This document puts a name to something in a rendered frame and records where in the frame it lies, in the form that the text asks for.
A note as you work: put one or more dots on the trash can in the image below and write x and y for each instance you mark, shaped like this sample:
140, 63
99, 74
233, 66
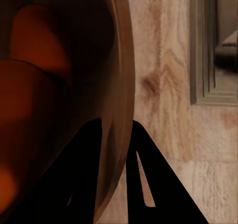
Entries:
102, 56

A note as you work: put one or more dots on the can of soda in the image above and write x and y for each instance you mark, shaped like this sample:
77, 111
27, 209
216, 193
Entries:
39, 36
28, 101

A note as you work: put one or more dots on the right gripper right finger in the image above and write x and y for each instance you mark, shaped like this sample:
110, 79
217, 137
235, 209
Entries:
173, 203

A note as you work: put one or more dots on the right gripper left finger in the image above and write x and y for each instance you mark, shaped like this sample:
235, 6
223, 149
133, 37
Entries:
66, 192

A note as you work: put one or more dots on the wood fireplace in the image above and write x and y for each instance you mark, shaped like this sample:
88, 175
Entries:
214, 53

